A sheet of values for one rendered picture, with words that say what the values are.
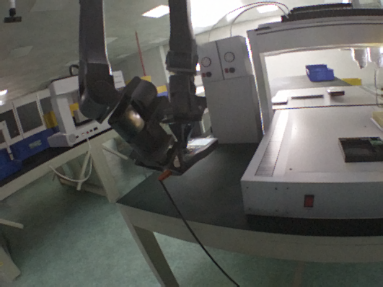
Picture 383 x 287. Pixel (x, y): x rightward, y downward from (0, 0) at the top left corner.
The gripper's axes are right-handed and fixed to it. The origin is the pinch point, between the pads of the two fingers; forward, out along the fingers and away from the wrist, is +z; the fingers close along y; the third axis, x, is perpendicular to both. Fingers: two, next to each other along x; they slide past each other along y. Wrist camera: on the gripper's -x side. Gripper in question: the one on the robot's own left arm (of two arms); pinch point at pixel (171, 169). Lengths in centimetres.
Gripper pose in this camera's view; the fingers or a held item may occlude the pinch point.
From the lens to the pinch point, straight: 50.5
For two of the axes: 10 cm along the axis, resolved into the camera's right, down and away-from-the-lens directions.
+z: 4.6, 6.1, 6.5
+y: -8.1, 0.0, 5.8
